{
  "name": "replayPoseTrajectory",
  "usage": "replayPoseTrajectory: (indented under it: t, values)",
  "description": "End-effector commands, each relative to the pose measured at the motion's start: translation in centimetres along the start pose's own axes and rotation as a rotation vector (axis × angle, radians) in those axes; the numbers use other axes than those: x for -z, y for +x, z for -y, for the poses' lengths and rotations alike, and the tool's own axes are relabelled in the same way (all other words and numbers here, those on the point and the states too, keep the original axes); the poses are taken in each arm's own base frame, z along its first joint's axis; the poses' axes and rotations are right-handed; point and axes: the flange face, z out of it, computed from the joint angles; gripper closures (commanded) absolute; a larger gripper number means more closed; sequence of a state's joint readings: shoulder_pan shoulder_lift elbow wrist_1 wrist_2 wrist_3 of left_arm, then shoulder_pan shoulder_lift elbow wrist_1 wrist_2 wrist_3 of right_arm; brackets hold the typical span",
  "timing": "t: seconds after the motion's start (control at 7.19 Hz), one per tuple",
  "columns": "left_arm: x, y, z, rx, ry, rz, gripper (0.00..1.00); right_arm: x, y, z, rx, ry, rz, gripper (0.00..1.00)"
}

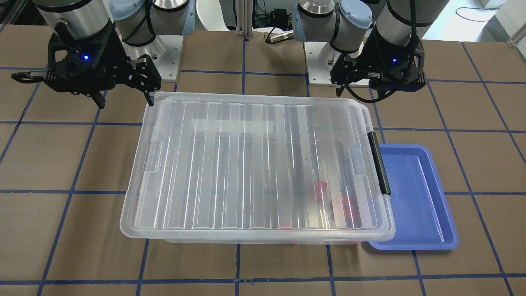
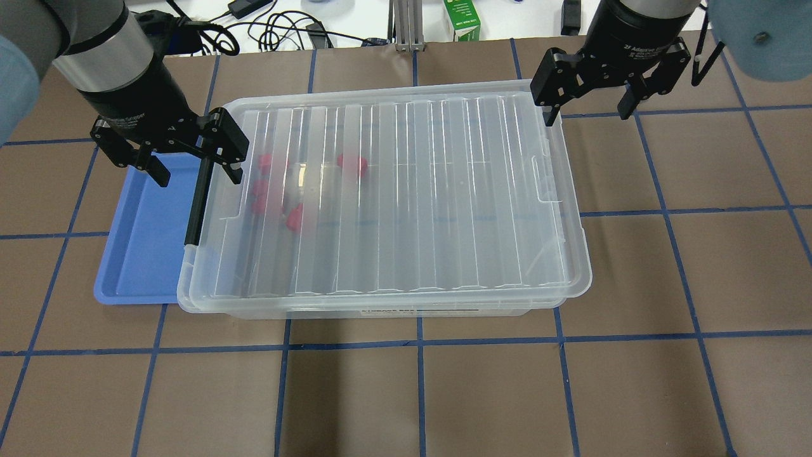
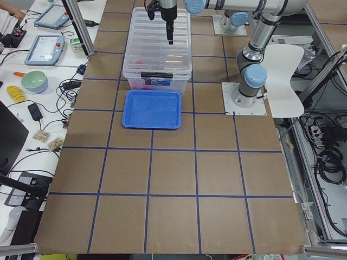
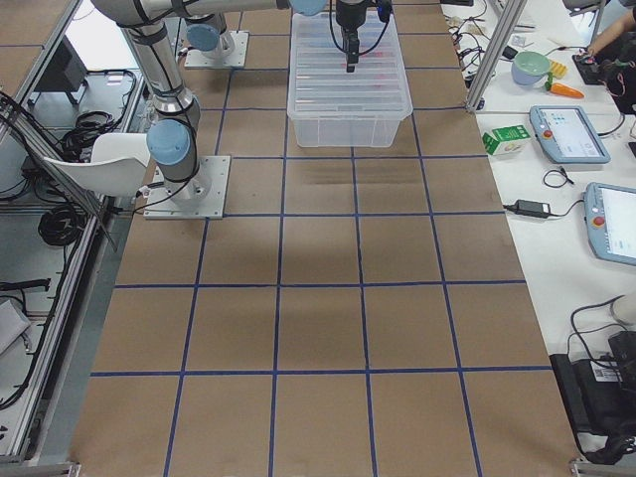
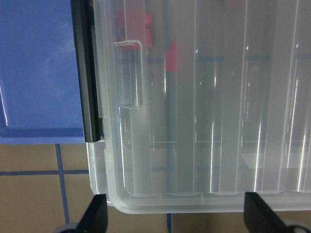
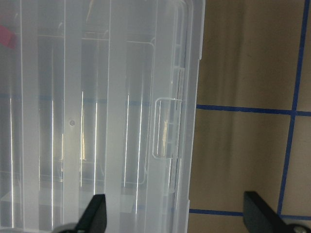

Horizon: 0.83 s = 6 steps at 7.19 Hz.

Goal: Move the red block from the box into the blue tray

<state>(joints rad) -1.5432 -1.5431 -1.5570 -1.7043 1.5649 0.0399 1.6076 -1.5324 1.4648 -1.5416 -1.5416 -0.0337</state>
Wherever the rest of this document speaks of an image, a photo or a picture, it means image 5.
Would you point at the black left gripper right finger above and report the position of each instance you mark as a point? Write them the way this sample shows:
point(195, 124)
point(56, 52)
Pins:
point(260, 218)

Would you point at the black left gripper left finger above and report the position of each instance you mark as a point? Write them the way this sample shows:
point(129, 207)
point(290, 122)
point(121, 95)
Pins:
point(95, 218)

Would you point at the blue plastic tray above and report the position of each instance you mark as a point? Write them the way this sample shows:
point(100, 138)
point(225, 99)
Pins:
point(39, 88)

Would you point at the clear plastic storage box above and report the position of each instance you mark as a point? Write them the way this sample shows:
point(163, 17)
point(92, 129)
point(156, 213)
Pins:
point(234, 118)

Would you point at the black box latch handle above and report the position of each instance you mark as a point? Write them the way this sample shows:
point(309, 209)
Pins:
point(82, 13)

